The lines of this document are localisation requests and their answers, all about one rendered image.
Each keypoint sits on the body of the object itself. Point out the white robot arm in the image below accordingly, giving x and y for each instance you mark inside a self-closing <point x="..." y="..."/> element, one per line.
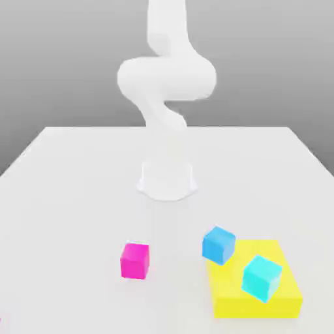
<point x="167" y="78"/>

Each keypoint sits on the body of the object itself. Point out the small blue cube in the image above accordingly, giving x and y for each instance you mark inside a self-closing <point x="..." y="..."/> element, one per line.
<point x="218" y="245"/>

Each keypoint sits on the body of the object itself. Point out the small magenta cube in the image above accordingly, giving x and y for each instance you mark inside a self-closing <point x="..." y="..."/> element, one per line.
<point x="134" y="261"/>

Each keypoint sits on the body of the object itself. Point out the small cyan cube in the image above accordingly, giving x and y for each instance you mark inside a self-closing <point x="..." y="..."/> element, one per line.
<point x="261" y="278"/>

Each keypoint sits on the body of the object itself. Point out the large yellow box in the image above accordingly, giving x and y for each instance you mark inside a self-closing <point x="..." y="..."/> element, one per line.
<point x="255" y="305"/>

